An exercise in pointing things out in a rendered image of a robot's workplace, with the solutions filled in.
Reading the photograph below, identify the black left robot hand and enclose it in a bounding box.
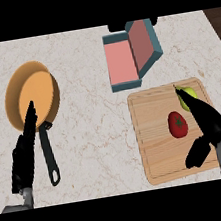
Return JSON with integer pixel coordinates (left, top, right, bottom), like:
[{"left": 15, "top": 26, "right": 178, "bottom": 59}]
[{"left": 0, "top": 99, "right": 50, "bottom": 196}]

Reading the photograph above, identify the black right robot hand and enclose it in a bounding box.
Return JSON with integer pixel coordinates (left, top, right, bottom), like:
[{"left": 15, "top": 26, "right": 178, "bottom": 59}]
[{"left": 173, "top": 80, "right": 221, "bottom": 171}]

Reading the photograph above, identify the red tomato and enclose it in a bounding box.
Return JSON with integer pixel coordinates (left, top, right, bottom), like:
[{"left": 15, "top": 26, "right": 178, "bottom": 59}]
[{"left": 165, "top": 109, "right": 191, "bottom": 140}]

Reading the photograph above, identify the yellow-green pear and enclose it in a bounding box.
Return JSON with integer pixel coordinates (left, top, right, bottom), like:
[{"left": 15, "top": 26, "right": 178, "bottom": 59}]
[{"left": 175, "top": 83, "right": 201, "bottom": 114}]

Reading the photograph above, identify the teal and pink open box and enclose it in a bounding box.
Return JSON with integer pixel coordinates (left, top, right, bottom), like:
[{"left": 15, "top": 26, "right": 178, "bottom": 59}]
[{"left": 99, "top": 17, "right": 169, "bottom": 94}]

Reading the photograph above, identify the orange frying pan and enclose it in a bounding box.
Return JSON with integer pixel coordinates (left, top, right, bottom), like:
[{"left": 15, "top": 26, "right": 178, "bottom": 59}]
[{"left": 0, "top": 57, "right": 75, "bottom": 193}]

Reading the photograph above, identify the wooden cutting board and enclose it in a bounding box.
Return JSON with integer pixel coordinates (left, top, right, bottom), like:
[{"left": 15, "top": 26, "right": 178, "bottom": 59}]
[{"left": 124, "top": 72, "right": 221, "bottom": 189}]

